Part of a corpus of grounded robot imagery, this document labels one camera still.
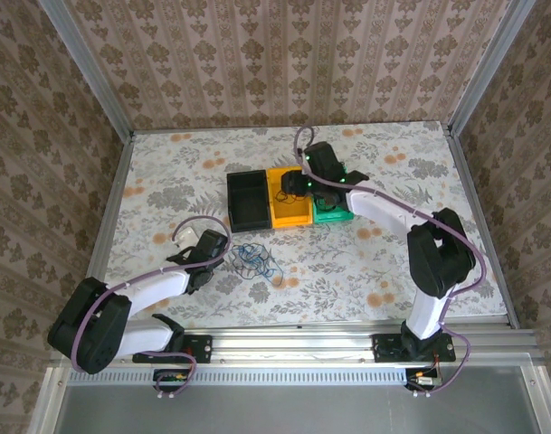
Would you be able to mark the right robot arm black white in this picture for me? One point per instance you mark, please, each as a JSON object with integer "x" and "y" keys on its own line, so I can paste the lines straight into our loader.
{"x": 438, "y": 262}

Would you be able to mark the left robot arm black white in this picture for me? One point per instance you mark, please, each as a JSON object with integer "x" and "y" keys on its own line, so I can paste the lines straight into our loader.
{"x": 89, "y": 325}

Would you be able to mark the yellow plastic bin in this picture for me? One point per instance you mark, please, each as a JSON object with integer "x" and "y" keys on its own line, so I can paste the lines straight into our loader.
{"x": 293, "y": 221}

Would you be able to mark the black plastic bin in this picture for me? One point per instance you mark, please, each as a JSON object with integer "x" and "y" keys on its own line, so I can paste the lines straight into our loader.
{"x": 252, "y": 223}

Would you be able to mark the green plastic bin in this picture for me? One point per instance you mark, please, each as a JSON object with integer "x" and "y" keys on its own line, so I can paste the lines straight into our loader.
{"x": 334, "y": 217}

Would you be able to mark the floral table cover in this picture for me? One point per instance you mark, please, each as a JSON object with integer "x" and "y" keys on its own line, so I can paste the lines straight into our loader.
{"x": 302, "y": 294}

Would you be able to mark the small black connector box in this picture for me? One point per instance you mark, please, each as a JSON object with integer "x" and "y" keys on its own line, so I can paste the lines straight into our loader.
{"x": 168, "y": 379}
{"x": 423, "y": 380}

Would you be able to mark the grey metal panel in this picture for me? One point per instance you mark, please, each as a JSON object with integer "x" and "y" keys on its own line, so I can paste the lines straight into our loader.
{"x": 293, "y": 411}

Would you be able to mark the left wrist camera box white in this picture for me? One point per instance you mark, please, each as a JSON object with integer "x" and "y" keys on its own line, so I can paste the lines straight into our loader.
{"x": 185, "y": 236}

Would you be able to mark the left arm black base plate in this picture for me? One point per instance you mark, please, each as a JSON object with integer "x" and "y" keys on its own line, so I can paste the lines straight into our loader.
{"x": 202, "y": 348}

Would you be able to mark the aluminium table side rail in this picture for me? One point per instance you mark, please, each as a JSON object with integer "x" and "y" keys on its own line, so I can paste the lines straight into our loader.
{"x": 114, "y": 190}
{"x": 478, "y": 181}

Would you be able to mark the aluminium mounting rail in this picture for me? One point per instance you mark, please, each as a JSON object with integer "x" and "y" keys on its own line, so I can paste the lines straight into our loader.
{"x": 293, "y": 348}

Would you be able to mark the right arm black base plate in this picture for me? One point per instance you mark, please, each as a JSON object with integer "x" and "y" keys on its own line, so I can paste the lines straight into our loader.
{"x": 386, "y": 350}

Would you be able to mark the aluminium frame post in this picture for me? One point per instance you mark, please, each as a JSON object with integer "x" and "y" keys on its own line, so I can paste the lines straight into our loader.
{"x": 487, "y": 68}
{"x": 85, "y": 68}

